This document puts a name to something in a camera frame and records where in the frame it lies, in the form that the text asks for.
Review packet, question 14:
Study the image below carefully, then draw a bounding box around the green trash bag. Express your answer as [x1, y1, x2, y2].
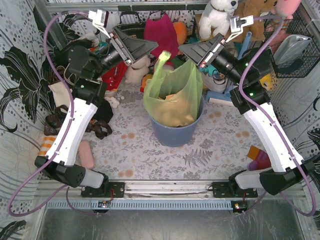
[143, 51, 203, 128]

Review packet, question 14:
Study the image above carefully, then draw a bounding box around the blue trash bin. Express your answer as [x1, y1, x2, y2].
[150, 97, 205, 148]

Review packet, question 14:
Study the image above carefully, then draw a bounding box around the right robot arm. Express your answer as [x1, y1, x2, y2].
[179, 34, 315, 195]

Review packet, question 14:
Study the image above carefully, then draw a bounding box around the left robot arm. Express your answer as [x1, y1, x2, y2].
[34, 27, 158, 198]

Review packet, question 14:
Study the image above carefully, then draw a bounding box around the magenta cloth bag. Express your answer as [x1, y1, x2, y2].
[144, 14, 179, 60]

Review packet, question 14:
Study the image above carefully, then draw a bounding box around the cream canvas tote bag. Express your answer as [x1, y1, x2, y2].
[48, 76, 71, 109]

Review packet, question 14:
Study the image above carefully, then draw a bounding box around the black leather handbag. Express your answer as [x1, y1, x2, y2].
[118, 11, 146, 39]

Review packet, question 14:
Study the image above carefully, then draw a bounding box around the cream plush bear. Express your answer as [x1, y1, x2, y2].
[124, 55, 151, 85]

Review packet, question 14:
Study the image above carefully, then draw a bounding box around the red cloth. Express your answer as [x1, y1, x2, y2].
[101, 61, 128, 91]

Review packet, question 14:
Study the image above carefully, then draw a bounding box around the orange plush toy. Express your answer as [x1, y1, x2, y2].
[173, 21, 188, 45]

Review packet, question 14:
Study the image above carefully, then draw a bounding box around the pink white plush doll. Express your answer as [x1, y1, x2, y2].
[163, 60, 175, 71]

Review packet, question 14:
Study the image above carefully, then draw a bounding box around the blue floor mop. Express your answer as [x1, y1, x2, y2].
[205, 31, 252, 106]

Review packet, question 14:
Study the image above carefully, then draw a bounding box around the white plush dog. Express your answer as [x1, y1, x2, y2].
[199, 0, 239, 40]

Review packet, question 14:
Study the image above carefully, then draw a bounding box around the yellow plush toy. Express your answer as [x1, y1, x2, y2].
[259, 73, 272, 91]

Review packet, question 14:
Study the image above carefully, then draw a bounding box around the crumpled brown paper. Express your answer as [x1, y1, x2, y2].
[157, 91, 186, 102]

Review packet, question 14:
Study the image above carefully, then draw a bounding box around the brown teddy bear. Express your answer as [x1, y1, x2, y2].
[232, 0, 278, 43]

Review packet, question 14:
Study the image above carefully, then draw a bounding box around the black garment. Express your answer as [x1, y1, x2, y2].
[92, 99, 114, 124]

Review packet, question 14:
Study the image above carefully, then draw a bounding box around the silver foil pouch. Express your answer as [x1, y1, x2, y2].
[273, 34, 312, 65]

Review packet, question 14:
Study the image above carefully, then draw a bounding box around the pink plush toy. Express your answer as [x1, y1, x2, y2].
[271, 0, 301, 29]

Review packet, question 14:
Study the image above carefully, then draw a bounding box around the brown patterned handbag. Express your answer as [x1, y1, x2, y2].
[44, 105, 113, 140]

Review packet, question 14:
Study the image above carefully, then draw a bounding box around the pink pouch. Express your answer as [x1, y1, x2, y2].
[78, 140, 95, 169]

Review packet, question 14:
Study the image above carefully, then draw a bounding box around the purple orange sock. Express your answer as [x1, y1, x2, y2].
[247, 145, 271, 171]

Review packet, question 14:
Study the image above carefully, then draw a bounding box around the orange checkered cloth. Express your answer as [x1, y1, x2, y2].
[38, 135, 57, 156]

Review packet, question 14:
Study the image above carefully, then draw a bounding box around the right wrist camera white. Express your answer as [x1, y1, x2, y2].
[225, 15, 254, 43]

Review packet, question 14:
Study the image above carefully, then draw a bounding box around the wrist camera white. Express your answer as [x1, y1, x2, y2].
[225, 15, 254, 43]
[88, 9, 110, 38]

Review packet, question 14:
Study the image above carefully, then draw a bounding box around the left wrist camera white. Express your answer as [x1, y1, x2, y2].
[88, 9, 110, 38]

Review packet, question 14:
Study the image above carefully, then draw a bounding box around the black wire basket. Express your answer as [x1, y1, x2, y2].
[269, 11, 320, 79]

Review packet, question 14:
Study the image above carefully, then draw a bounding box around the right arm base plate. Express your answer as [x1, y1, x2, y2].
[211, 181, 258, 198]

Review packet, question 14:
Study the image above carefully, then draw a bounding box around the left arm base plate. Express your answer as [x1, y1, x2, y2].
[80, 181, 125, 198]

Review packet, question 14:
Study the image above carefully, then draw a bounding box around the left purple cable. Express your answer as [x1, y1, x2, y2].
[6, 11, 101, 217]

